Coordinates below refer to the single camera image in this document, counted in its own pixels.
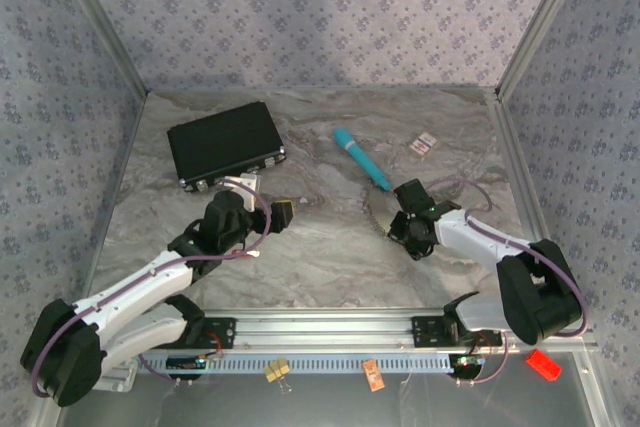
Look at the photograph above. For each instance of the teal pen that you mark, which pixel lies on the teal pen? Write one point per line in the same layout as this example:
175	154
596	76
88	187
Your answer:
360	157

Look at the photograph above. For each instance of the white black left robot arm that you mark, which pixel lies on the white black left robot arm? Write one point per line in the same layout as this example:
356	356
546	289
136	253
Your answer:
130	292

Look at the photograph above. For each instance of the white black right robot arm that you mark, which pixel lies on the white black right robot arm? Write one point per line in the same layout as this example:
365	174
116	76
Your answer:
475	242

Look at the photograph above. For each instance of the small red white matchbox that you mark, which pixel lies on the small red white matchbox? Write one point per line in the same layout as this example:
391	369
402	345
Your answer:
423	145

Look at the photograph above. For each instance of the black hard case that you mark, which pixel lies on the black hard case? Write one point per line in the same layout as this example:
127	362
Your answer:
225	144

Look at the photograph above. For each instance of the right base circuit board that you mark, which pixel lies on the right base circuit board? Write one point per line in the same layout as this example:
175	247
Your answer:
467	363

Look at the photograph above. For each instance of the base circuit board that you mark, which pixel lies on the base circuit board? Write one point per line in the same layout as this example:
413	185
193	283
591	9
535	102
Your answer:
192	363
467	363

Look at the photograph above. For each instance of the orange paper tag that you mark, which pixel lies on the orange paper tag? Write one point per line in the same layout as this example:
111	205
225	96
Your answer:
373	374

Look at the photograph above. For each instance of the binder clip with tan tags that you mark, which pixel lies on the binder clip with tan tags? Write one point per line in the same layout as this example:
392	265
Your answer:
276	371

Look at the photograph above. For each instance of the left base circuit board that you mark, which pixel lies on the left base circuit board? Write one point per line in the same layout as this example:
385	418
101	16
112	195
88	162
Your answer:
192	363

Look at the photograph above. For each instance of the red plastic block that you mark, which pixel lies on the red plastic block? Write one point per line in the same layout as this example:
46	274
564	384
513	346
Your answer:
544	365

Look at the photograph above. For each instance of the aluminium table edge rail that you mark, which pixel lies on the aluminium table edge rail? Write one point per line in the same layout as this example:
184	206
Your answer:
525	182

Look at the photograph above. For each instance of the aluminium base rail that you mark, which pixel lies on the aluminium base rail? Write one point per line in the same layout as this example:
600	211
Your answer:
325	331

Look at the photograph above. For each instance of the silver metal clamp bracket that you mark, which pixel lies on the silver metal clamp bracket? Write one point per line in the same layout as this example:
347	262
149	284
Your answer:
120	377

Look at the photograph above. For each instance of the aluminium frame post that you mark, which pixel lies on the aluminium frame post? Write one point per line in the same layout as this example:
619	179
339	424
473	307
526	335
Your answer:
545	17
100	19

